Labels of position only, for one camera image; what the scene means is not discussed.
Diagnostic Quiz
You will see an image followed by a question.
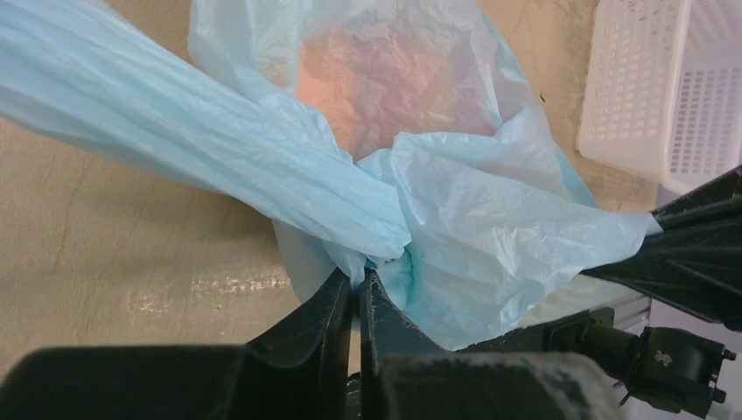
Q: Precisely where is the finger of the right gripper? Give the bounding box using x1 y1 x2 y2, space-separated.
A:
583 167 741 331

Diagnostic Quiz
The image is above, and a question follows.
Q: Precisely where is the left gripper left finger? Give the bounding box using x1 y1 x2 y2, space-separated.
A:
246 269 353 419

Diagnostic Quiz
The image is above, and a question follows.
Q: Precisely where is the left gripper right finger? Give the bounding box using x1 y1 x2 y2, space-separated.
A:
359 269 446 419

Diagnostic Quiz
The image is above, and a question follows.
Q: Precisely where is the light blue plastic bag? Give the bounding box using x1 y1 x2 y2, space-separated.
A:
1 1 661 350

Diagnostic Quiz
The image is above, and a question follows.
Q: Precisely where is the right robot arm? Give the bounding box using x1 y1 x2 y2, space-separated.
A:
472 168 741 418

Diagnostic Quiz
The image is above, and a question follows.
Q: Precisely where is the white plastic basket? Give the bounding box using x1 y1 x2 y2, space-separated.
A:
576 0 741 194

